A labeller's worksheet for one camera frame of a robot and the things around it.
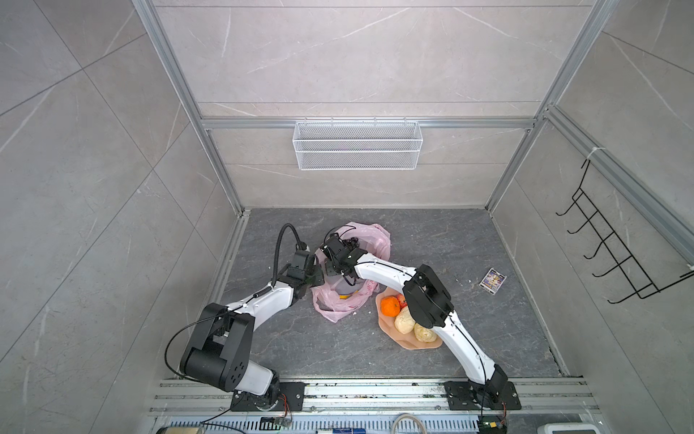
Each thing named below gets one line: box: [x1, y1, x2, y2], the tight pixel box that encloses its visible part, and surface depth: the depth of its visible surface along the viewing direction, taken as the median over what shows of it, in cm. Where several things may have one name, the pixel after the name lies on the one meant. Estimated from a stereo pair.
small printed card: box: [478, 267, 507, 296], surface depth 97 cm
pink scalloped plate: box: [375, 286, 443, 350], surface depth 83 cm
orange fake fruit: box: [380, 295, 401, 318], surface depth 85 cm
